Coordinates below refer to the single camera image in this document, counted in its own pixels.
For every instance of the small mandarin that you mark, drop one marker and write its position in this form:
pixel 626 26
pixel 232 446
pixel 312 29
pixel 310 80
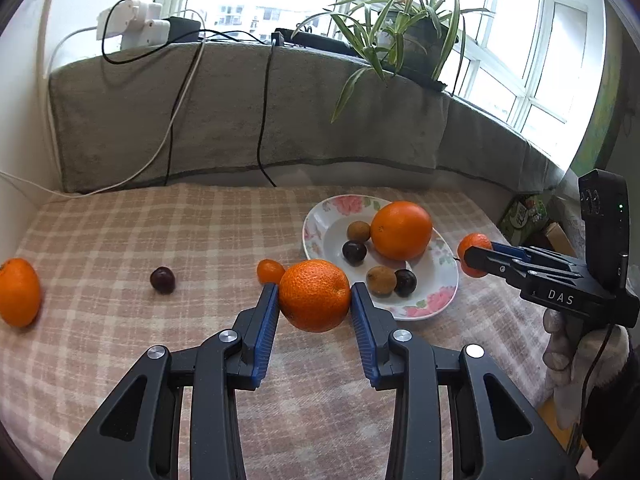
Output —
pixel 475 240
pixel 270 271

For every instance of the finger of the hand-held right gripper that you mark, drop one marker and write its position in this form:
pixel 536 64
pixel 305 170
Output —
pixel 492 262
pixel 510 249

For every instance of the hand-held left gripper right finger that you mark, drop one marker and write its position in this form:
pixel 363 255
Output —
pixel 365 335

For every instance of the white charger plug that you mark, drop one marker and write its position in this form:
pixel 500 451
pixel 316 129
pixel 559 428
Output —
pixel 147 11
pixel 114 20

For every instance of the orange mandarin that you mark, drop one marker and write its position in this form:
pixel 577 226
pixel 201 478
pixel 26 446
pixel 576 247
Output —
pixel 314 296
pixel 19 292

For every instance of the green printed box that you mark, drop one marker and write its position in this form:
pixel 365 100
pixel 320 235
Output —
pixel 522 217

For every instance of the black power adapter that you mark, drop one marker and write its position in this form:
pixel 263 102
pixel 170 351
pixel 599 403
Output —
pixel 184 29

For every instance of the dark purple plum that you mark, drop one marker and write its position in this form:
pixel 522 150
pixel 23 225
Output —
pixel 405 282
pixel 354 252
pixel 163 280

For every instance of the grey blanket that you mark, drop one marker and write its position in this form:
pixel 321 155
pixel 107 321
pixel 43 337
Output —
pixel 325 110

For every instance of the checkered tablecloth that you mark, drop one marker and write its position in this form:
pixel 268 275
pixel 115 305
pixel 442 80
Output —
pixel 150 340

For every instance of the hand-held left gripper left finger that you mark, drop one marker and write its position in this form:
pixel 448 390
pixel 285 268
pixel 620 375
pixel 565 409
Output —
pixel 264 335

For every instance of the brown cardboard box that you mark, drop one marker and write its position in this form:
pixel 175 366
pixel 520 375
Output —
pixel 557 237

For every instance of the large smooth orange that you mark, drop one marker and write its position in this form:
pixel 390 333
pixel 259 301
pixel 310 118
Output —
pixel 401 230

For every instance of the floral white plate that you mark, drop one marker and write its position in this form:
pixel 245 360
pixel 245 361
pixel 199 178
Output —
pixel 330 240

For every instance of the spider plant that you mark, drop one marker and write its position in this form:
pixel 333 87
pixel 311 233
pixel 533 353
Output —
pixel 395 15

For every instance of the person's right hand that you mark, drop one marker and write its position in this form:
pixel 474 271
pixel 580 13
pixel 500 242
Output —
pixel 575 380

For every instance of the brown longan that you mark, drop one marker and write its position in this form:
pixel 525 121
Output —
pixel 359 230
pixel 381 280

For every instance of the black pot saucer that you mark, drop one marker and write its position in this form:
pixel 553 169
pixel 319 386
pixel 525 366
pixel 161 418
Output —
pixel 434 85

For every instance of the grey plant pot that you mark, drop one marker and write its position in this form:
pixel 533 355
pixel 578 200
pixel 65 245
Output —
pixel 422 60

